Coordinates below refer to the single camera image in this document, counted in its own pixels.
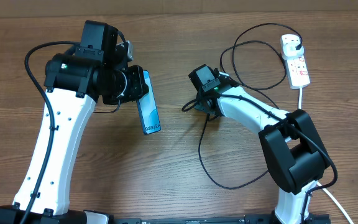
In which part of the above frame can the Samsung Galaxy smartphone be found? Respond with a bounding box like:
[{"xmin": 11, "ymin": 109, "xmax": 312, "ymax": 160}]
[{"xmin": 137, "ymin": 70, "xmax": 161, "ymax": 135}]

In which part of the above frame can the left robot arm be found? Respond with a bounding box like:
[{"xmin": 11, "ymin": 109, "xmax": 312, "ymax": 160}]
[{"xmin": 0, "ymin": 21, "xmax": 160, "ymax": 223}]

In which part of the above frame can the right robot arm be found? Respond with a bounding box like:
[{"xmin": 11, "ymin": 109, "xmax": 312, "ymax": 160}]
[{"xmin": 182, "ymin": 65, "xmax": 335, "ymax": 223}]

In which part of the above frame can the white power strip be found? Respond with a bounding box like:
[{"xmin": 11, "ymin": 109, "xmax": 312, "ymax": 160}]
[{"xmin": 280, "ymin": 34, "xmax": 310, "ymax": 89}]

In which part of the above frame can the white USB wall charger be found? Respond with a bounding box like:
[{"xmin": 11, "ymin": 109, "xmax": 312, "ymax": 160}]
[{"xmin": 282, "ymin": 44, "xmax": 305, "ymax": 60}]

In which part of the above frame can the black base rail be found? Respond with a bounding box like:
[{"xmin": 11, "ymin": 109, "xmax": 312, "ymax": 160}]
[{"xmin": 82, "ymin": 210, "xmax": 332, "ymax": 224}]

